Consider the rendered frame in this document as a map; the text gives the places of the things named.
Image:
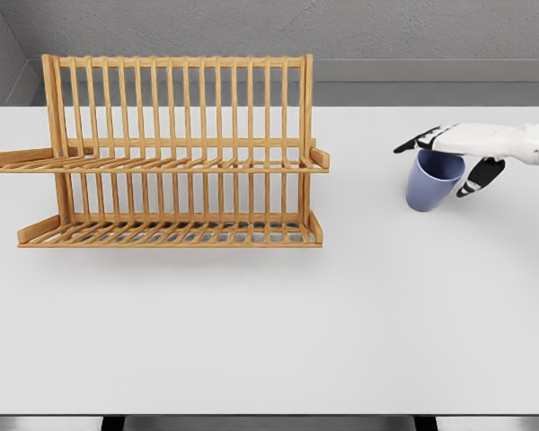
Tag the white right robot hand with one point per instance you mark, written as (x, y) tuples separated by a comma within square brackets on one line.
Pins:
[(467, 139)]

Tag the blue plastic cup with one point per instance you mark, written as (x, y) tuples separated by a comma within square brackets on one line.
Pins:
[(429, 184)]

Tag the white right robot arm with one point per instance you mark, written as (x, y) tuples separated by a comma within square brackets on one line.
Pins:
[(536, 143)]

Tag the wooden two-tier dish rack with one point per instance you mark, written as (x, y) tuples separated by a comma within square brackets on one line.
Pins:
[(179, 157)]

